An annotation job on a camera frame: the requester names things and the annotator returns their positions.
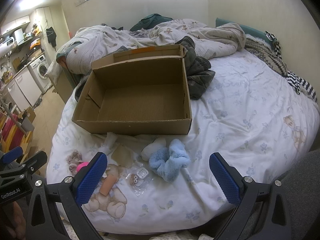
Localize dark green corduroy garment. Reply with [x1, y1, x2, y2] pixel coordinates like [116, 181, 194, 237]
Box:
[176, 36, 215, 100]

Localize wooden rack with red bag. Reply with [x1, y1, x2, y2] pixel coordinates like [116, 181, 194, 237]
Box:
[1, 112, 33, 155]

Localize white fluffy sock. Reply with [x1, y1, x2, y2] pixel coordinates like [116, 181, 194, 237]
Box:
[141, 138, 167, 161]

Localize person's left hand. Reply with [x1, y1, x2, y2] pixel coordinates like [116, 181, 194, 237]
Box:
[1, 202, 26, 239]

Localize teal pillow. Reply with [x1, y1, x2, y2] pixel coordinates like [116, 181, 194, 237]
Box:
[215, 18, 275, 49]

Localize brown cardboard box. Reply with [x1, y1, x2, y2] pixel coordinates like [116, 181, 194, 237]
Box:
[72, 44, 192, 135]

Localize white cabinet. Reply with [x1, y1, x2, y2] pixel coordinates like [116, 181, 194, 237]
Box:
[6, 67, 42, 111]

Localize bear print duvet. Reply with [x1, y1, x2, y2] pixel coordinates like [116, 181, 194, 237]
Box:
[48, 18, 246, 80]

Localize mauve fabric scrunchie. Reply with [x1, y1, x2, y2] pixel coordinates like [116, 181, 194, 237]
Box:
[66, 151, 83, 176]

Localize light blue fluffy scrunchie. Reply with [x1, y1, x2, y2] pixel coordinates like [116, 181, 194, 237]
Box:
[149, 139, 190, 183]

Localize white washing machine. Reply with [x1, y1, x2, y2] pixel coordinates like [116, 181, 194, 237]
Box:
[27, 53, 52, 94]

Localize white pen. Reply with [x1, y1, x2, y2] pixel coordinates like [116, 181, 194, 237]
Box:
[181, 168, 199, 193]

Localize dark green clothing pile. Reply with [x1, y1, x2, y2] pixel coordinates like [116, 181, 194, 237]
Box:
[130, 14, 173, 31]

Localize white tissue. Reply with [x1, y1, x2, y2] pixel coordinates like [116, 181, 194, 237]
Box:
[100, 132, 118, 155]

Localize black hanging garment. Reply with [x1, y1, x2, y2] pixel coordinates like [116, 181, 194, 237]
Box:
[46, 27, 56, 48]

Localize clear plastic bag with parts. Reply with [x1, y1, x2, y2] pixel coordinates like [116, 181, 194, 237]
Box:
[125, 163, 153, 196]

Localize white floral bed sheet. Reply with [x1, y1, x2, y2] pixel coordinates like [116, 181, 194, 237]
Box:
[46, 50, 319, 235]

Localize beige foam cylinder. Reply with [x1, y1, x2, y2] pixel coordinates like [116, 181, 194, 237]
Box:
[99, 174, 117, 196]

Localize pink rubber duck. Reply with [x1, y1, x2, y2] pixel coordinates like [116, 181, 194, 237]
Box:
[76, 162, 89, 173]

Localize patterned knit blanket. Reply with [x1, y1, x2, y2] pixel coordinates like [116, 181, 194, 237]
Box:
[245, 34, 288, 77]

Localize black white striped cloth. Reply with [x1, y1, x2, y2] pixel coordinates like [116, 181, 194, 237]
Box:
[265, 31, 317, 103]

